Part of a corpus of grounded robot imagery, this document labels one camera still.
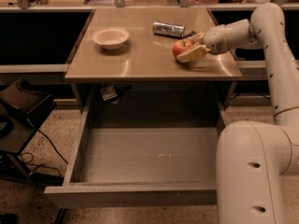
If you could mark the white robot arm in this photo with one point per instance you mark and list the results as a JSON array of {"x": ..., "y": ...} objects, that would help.
[{"x": 251, "y": 156}]

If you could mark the small label tag device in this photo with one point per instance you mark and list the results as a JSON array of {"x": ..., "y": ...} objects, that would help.
[{"x": 108, "y": 93}]

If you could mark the dark snack packet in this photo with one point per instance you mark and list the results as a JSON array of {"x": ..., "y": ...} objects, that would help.
[{"x": 190, "y": 34}]

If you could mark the open grey drawer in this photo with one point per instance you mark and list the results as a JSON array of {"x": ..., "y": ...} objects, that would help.
[{"x": 153, "y": 148}]

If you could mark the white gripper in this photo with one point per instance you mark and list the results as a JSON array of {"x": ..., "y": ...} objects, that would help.
[{"x": 215, "y": 39}]

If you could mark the white bowl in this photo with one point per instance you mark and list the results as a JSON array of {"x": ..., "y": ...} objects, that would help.
[{"x": 110, "y": 38}]

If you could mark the red apple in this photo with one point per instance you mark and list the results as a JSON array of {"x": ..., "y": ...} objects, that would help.
[{"x": 180, "y": 46}]

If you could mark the silver crushed can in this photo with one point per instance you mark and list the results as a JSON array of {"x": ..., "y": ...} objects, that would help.
[{"x": 168, "y": 29}]

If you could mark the grey counter cabinet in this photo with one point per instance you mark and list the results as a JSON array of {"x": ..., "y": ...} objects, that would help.
[{"x": 144, "y": 72}]

